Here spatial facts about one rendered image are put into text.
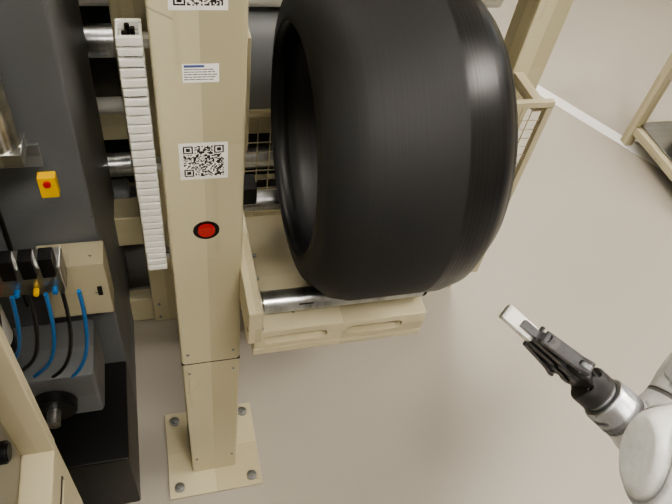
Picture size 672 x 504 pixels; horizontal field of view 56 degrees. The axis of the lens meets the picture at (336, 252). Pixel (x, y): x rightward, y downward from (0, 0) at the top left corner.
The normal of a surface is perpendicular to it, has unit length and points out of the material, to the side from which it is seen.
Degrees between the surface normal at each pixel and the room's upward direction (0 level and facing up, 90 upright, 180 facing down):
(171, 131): 90
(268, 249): 0
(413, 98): 41
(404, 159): 56
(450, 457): 0
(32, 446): 90
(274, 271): 0
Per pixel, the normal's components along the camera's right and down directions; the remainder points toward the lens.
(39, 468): 0.13, -0.66
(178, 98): 0.23, 0.75
